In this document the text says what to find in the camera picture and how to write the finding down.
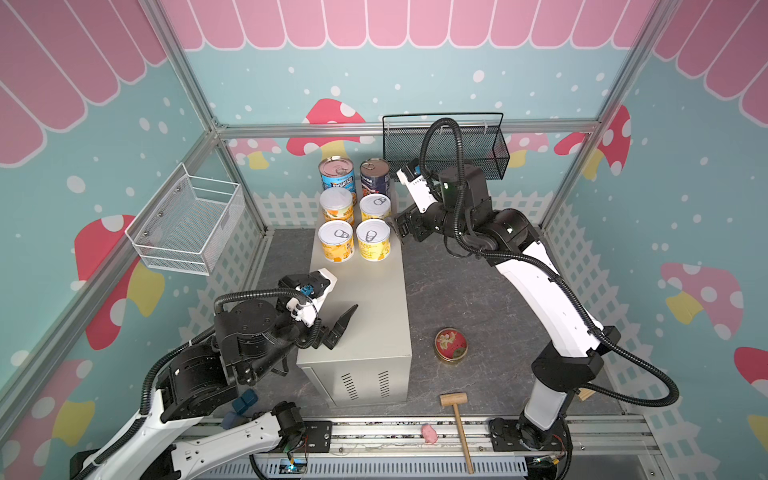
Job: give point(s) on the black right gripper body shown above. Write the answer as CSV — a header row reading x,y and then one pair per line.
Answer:
x,y
414,222

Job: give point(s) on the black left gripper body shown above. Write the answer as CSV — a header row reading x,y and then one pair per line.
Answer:
x,y
314,335

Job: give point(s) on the white lid small can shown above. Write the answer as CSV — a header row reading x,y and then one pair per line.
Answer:
x,y
375,206

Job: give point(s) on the grey metal cabinet counter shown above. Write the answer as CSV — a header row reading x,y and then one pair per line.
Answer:
x,y
370,364

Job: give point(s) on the dark chopped tomatoes can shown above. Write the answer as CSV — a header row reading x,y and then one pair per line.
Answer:
x,y
375,177

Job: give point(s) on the yellow can silver lid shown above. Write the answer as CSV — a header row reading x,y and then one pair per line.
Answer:
x,y
337,240

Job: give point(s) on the green yellow white lid can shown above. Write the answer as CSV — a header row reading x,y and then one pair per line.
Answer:
x,y
337,203

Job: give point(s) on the blue chicken noodle soup can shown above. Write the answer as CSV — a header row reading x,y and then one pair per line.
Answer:
x,y
338,171

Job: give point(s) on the red lid tin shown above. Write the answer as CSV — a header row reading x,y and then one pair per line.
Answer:
x,y
450,345

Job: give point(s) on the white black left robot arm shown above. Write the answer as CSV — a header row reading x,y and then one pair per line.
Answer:
x,y
252,335

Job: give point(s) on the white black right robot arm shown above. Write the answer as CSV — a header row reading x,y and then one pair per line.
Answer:
x,y
451,198

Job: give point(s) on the teal small block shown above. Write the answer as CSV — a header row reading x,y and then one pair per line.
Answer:
x,y
244,402

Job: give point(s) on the wooden mallet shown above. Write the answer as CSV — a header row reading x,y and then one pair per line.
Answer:
x,y
454,401

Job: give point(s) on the pink eraser blob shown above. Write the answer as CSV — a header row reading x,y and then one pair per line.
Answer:
x,y
429,434

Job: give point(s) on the small wooden block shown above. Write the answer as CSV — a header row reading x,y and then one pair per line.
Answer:
x,y
584,393

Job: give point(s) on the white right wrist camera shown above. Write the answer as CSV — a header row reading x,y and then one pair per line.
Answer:
x,y
410,175

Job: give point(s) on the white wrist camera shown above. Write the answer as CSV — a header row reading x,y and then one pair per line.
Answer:
x,y
314,288
410,175

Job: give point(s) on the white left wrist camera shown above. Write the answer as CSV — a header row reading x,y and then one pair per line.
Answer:
x,y
314,288

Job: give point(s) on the white wire mesh basket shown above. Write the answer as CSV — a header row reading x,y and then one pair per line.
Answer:
x,y
186,225

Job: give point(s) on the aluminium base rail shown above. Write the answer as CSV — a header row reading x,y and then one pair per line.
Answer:
x,y
587,447

